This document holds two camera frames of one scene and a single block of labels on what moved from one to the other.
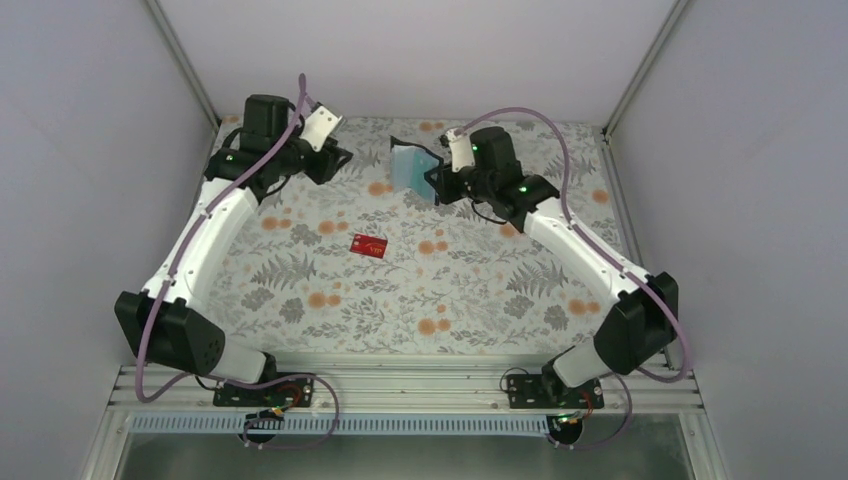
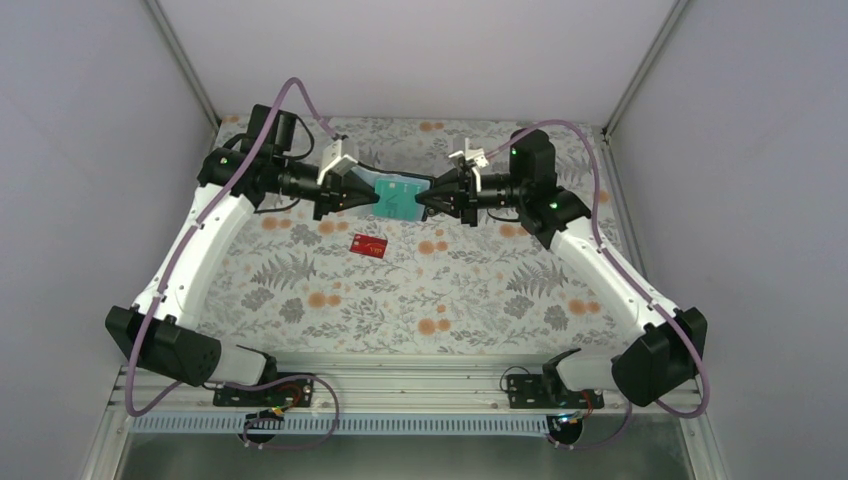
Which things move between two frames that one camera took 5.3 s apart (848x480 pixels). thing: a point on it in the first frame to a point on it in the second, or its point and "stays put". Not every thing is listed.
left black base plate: (292, 394) stays put
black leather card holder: (408, 164) to (397, 191)
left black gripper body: (319, 174) to (326, 194)
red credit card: (367, 245) stays put
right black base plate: (529, 391) stays put
